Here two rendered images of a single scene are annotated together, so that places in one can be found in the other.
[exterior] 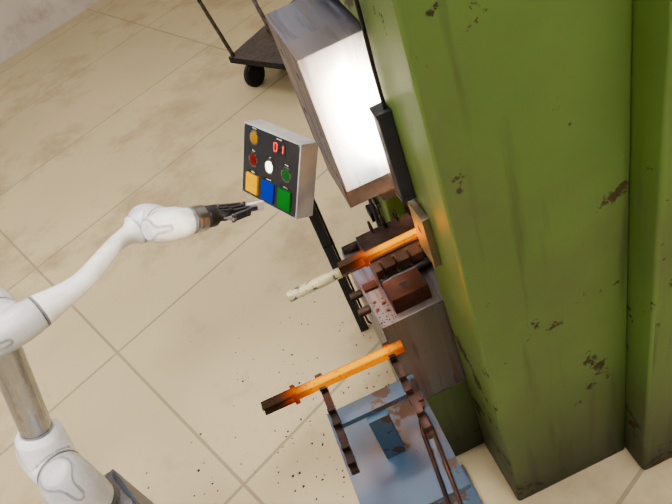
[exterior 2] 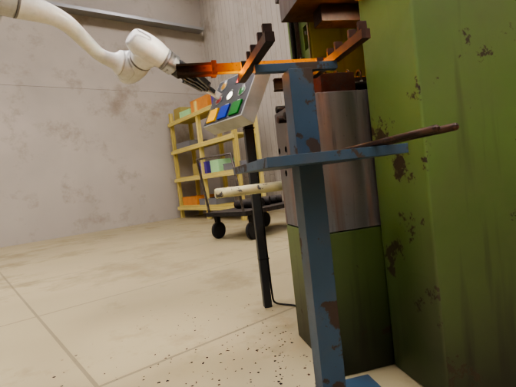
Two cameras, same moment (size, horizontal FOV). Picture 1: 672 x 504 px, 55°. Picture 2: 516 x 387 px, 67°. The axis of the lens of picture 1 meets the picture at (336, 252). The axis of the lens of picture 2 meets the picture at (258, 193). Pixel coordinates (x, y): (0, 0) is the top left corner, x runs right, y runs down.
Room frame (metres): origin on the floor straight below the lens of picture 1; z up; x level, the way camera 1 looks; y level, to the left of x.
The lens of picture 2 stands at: (0.06, 0.38, 0.67)
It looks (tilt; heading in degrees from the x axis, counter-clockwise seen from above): 2 degrees down; 349
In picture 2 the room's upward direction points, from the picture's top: 6 degrees counter-clockwise
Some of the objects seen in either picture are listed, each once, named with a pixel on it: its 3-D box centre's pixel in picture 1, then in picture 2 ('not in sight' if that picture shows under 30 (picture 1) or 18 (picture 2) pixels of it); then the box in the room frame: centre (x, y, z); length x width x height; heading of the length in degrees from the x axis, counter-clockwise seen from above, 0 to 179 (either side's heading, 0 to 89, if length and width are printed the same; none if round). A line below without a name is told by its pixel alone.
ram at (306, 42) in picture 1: (385, 77); not in sight; (1.46, -0.29, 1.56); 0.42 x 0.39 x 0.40; 93
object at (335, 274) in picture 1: (338, 273); (262, 187); (1.83, 0.02, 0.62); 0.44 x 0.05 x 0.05; 93
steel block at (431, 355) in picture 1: (450, 293); (365, 159); (1.44, -0.30, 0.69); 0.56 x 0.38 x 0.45; 93
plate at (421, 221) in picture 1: (424, 233); not in sight; (1.18, -0.23, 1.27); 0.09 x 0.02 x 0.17; 3
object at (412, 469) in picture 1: (393, 448); (305, 161); (0.99, 0.08, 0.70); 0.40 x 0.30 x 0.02; 2
